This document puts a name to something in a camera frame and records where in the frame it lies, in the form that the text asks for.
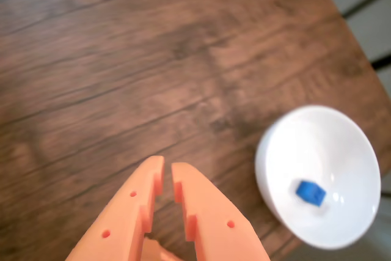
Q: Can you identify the white bowl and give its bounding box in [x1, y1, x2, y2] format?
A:
[254, 105, 383, 251]

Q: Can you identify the blue cube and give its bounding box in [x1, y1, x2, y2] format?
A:
[294, 180, 327, 208]

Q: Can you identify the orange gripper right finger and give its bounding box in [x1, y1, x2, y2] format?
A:
[170, 162, 271, 261]

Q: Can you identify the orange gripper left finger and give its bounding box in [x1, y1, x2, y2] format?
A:
[65, 155, 166, 261]

